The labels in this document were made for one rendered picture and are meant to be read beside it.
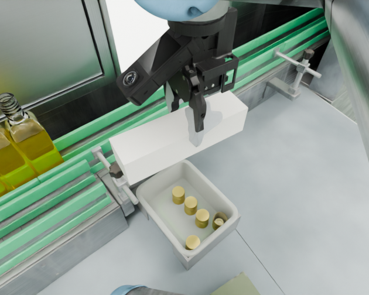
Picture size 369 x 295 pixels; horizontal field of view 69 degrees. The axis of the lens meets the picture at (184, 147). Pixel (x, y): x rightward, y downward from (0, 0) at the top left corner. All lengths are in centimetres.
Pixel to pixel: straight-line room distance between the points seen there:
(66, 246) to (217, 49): 50
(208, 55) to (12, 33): 40
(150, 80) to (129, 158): 13
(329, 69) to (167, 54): 85
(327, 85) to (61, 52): 90
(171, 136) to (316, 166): 59
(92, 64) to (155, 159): 37
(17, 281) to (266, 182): 66
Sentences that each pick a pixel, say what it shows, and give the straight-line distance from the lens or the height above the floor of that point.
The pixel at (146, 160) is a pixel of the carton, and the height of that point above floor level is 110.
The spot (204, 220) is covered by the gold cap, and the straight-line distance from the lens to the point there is 68.
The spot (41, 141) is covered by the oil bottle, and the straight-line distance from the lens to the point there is 59.
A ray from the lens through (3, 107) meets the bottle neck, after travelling 54.
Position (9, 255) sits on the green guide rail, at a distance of 63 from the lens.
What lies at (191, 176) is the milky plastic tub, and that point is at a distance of 75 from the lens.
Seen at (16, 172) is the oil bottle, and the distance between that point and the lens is 63.
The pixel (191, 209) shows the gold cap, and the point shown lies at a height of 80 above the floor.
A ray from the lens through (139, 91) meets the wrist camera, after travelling 35.
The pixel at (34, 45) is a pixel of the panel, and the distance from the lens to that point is 66.
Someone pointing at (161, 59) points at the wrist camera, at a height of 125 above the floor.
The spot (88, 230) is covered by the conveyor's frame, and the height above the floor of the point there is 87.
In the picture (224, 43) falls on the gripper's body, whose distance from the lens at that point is 39.
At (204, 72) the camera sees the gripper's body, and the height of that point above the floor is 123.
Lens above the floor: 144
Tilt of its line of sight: 52 degrees down
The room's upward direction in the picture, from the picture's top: straight up
